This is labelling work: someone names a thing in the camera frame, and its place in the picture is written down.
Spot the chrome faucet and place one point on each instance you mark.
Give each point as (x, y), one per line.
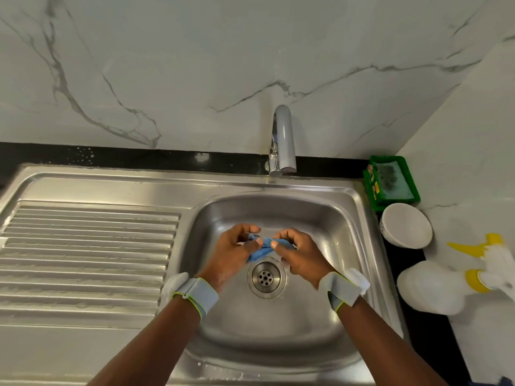
(282, 136)

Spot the person's left hand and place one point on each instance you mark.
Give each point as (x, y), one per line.
(229, 257)

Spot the stainless steel sink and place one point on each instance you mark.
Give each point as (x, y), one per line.
(88, 261)

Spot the green soap tray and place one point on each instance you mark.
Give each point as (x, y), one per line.
(392, 181)

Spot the white yellow spray bottle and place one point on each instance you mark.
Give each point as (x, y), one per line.
(434, 289)

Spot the person's right hand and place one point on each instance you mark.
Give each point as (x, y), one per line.
(306, 257)

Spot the metal drain strainer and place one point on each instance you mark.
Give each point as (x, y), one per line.
(266, 277)

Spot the white bowl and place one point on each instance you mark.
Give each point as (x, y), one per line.
(406, 226)

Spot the blue cloth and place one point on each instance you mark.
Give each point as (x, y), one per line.
(261, 251)

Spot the white left wrist tracker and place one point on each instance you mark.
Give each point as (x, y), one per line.
(189, 293)

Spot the person's left forearm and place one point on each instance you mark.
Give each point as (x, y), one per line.
(149, 349)

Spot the person's right forearm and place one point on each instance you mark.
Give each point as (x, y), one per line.
(386, 345)

